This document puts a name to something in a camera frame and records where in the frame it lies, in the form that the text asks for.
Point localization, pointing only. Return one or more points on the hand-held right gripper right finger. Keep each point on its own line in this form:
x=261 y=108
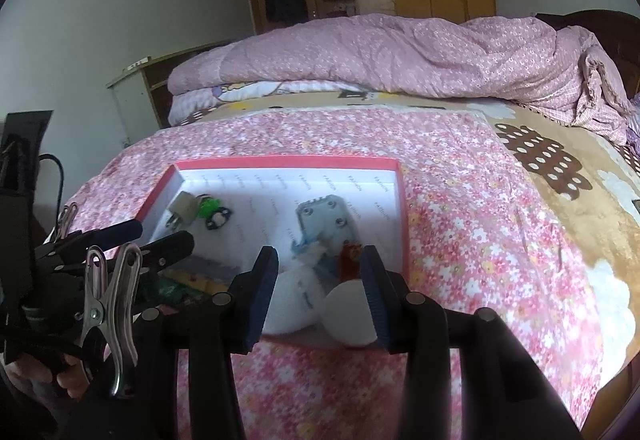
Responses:
x=375 y=300

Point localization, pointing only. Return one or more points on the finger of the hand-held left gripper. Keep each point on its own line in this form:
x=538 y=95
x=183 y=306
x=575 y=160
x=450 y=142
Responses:
x=115 y=233
x=167 y=246

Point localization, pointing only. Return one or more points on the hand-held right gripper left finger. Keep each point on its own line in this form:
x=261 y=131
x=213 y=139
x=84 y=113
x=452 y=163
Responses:
x=260 y=300

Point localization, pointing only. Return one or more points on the white earbud case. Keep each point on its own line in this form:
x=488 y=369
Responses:
x=290 y=305

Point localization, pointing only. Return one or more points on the white jar with orange label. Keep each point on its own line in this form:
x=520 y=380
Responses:
x=347 y=315

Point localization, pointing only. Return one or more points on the white charger plug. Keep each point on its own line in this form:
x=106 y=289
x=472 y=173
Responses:
x=181 y=210

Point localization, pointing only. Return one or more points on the green cartoon lighter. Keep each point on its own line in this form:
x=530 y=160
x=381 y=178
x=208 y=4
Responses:
x=172 y=290

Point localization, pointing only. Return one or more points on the notched wooden strip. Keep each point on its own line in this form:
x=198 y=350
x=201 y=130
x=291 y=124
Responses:
x=200 y=281

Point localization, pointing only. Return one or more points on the small red toy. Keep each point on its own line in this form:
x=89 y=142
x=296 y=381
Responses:
x=350 y=257

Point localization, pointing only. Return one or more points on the green penguin toy clip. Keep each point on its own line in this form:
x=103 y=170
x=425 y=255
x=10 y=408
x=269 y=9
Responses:
x=215 y=212

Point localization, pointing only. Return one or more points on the blue purple curved plastic piece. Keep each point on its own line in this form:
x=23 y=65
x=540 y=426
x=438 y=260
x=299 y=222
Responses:
x=325 y=268

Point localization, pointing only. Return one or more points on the pink cardboard box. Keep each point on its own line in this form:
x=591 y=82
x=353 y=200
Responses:
x=240 y=190

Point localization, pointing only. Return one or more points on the grey plastic plate with pegs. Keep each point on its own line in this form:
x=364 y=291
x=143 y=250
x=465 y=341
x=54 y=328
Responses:
x=325 y=220

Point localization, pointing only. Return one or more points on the person's left hand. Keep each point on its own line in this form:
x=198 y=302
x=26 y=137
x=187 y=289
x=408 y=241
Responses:
x=70 y=382

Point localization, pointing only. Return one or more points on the small metal spring clip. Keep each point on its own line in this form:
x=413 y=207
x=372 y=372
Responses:
x=65 y=220

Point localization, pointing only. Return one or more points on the silver metal spring clip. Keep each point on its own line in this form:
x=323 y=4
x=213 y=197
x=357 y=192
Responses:
x=110 y=315

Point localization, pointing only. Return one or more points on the pink floral bed sheet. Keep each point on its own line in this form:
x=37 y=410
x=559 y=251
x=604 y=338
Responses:
x=450 y=220

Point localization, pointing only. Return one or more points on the black panel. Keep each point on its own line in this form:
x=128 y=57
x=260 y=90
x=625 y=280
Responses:
x=22 y=140

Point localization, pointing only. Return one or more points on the wooden nightstand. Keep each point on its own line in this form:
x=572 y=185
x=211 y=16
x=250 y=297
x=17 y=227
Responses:
x=135 y=95

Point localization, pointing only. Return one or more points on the purple floral quilt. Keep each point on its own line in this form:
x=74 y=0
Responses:
x=375 y=55

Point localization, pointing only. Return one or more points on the purple satin pillow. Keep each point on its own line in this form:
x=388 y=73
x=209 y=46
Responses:
x=634 y=120

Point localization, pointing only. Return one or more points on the dark wooden headboard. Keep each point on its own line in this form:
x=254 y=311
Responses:
x=600 y=28

